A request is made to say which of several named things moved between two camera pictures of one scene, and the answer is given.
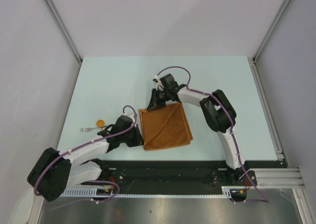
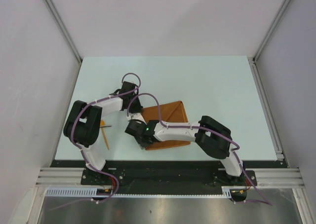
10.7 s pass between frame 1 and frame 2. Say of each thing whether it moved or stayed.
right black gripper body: moved
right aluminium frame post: stayed
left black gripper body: moved
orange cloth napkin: stayed
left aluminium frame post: stayed
